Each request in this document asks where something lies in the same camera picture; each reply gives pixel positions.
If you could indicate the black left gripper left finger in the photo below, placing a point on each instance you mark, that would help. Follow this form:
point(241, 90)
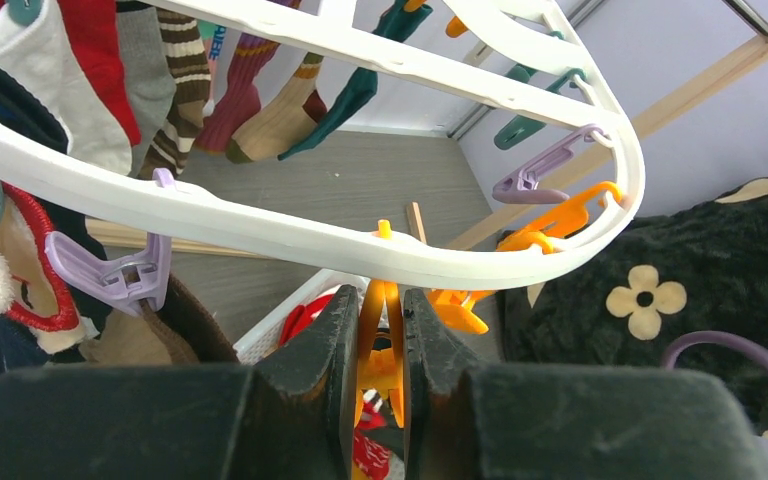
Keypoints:
point(289, 416)

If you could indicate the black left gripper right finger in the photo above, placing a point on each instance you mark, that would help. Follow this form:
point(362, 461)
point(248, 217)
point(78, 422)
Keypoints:
point(471, 419)

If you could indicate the orange clip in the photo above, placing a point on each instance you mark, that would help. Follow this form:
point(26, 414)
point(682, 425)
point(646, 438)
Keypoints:
point(455, 308)
point(382, 370)
point(572, 215)

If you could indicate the white oval clip hanger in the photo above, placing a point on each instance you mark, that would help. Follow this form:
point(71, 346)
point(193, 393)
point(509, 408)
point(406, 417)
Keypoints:
point(331, 232)

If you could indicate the red snowflake sock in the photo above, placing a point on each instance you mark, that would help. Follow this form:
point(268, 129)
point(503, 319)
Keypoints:
point(370, 460)

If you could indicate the purple clip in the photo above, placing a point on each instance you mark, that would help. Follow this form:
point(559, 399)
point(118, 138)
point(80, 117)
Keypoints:
point(523, 185)
point(129, 283)

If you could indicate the white plastic basket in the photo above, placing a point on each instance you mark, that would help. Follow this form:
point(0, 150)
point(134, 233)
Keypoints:
point(264, 337)

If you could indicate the tan ribbed sock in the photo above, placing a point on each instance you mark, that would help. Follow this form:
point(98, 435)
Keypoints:
point(285, 121)

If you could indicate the black floral plush blanket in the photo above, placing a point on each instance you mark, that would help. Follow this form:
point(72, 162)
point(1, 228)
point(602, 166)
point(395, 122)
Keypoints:
point(701, 269)

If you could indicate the santa christmas sock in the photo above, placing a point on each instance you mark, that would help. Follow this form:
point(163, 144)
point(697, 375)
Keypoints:
point(31, 292)

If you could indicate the maroon ribbed sock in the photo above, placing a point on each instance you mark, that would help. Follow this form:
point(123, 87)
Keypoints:
point(241, 99)

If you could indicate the brown striped sock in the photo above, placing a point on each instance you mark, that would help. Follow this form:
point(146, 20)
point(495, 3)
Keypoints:
point(188, 66)

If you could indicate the dark green sock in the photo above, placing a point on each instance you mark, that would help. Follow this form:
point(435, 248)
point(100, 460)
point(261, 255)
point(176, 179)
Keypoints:
point(396, 24)

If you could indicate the red white sock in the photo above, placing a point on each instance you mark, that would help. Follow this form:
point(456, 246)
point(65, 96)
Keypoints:
point(39, 57)

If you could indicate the metal rack rod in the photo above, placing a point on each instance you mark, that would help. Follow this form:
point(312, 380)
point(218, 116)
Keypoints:
point(750, 16)

